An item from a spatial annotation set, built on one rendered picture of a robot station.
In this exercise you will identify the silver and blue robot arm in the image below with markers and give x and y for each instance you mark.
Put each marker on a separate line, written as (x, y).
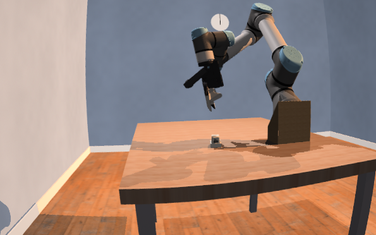
(288, 61)

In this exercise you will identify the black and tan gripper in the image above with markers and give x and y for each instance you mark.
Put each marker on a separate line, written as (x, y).
(211, 82)

